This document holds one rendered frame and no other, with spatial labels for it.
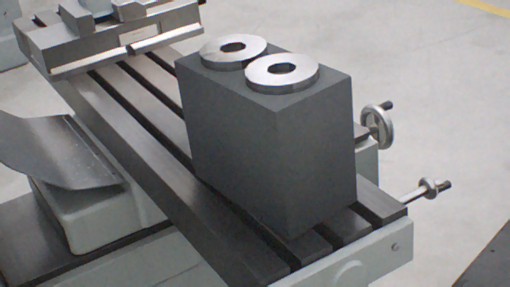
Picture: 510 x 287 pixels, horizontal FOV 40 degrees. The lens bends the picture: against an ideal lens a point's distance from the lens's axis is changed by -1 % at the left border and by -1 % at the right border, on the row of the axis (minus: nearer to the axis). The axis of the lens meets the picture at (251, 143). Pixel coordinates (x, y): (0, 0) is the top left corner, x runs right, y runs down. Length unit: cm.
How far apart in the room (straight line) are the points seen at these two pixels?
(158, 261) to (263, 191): 48
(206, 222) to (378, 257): 23
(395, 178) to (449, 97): 69
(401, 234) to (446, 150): 198
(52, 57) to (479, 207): 166
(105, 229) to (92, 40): 41
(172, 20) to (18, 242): 55
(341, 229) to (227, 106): 21
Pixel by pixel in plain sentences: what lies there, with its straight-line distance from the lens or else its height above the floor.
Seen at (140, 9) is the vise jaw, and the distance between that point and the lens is 147.
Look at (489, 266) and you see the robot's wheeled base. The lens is 145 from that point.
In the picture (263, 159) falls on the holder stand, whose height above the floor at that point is 109.
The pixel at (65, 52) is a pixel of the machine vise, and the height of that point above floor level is 103.
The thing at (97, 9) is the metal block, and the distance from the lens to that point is 147.
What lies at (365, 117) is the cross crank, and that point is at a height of 70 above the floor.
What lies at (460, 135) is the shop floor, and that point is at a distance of 299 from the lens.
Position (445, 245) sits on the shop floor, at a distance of 241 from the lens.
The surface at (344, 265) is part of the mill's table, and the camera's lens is 88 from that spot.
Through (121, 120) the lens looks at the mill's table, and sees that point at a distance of 123.
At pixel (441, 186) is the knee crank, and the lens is 171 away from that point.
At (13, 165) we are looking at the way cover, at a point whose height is 100.
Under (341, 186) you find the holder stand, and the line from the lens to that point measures 91.
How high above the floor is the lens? 155
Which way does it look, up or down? 31 degrees down
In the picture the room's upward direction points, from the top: 8 degrees counter-clockwise
